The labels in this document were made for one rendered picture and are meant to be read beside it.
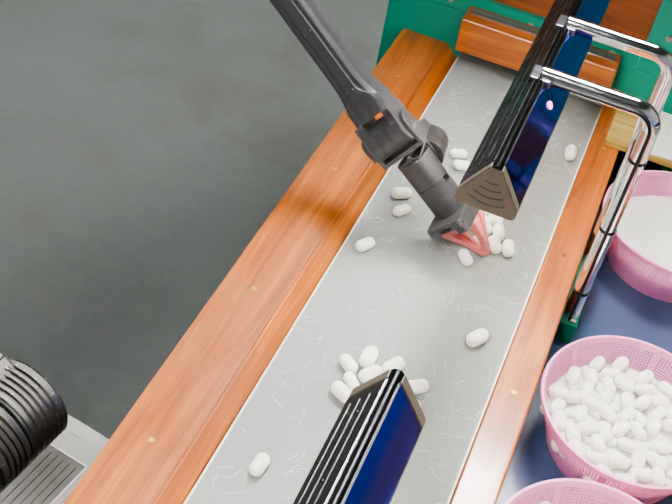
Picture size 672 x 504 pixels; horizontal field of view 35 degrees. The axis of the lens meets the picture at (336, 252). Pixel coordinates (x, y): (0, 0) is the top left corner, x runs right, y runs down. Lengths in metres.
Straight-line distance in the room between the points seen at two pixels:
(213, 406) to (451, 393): 0.34
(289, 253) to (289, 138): 1.47
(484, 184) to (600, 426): 0.43
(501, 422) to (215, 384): 0.39
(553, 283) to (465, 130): 0.41
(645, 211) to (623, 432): 0.52
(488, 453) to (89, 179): 1.70
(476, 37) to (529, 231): 0.44
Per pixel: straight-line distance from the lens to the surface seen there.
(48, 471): 1.71
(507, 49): 2.06
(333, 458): 0.99
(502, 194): 1.32
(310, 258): 1.62
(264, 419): 1.44
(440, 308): 1.63
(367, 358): 1.51
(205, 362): 1.47
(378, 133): 1.61
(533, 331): 1.61
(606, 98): 1.47
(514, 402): 1.51
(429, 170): 1.63
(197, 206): 2.82
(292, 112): 3.17
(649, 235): 1.89
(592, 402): 1.58
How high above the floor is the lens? 1.90
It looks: 44 degrees down
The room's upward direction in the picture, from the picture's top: 11 degrees clockwise
